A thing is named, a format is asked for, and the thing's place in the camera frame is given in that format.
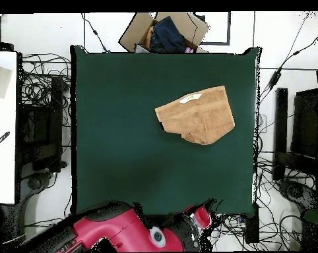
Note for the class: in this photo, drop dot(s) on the orange terry towel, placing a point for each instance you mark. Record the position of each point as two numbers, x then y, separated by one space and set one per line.
201 118

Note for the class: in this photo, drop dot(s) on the white table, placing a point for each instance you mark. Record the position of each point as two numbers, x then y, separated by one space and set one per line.
3 158

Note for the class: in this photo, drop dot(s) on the black office chair base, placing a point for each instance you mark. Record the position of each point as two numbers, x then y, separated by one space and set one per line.
35 183
296 191

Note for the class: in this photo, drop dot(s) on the black ridged tool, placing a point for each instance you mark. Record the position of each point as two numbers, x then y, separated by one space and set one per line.
0 141

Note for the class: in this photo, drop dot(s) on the black rectangular box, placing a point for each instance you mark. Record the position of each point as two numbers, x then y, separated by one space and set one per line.
252 226

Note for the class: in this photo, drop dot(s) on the pink cloth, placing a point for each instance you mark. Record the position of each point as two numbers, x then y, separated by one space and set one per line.
189 50

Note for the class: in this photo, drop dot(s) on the dark blue jeans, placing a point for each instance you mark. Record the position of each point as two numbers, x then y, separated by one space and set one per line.
169 34

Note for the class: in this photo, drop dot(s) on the brown cardboard box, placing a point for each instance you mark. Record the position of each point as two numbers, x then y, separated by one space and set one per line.
132 34

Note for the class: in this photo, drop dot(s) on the black power strip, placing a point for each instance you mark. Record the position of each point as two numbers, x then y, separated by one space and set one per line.
69 237

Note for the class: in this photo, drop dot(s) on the orange cloth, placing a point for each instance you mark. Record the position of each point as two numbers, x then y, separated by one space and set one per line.
148 37

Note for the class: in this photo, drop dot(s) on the black upright post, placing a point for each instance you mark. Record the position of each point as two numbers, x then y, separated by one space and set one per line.
281 118

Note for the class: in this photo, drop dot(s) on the black equipment rack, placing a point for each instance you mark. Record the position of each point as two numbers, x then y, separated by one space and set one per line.
40 131

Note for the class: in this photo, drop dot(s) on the black flat panel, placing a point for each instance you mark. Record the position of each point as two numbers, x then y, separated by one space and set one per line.
305 121

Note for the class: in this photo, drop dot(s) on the dark green table cloth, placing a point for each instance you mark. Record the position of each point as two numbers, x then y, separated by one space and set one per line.
108 131

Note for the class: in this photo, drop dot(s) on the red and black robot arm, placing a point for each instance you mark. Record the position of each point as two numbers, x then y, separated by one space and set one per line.
116 229

